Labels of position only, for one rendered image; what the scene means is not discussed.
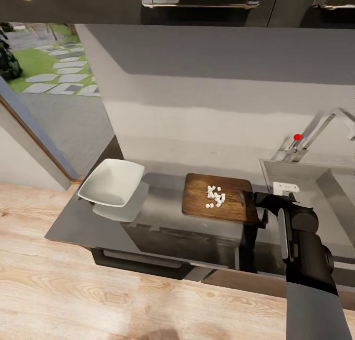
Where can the drop in sink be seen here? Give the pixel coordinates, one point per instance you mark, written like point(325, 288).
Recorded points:
point(330, 190)

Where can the dishwasher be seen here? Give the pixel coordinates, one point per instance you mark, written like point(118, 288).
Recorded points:
point(150, 266)

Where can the cutting board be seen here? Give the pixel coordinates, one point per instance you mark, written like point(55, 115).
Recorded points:
point(196, 198)

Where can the fixed window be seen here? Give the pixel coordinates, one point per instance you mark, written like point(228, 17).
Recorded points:
point(47, 86)

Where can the cabinet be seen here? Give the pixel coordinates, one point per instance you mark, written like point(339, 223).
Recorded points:
point(317, 14)

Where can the bowl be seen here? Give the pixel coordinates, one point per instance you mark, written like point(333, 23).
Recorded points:
point(112, 183)

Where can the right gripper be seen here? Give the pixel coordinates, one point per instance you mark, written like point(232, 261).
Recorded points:
point(265, 200)

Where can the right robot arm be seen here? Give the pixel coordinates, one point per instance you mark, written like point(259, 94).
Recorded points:
point(314, 310)

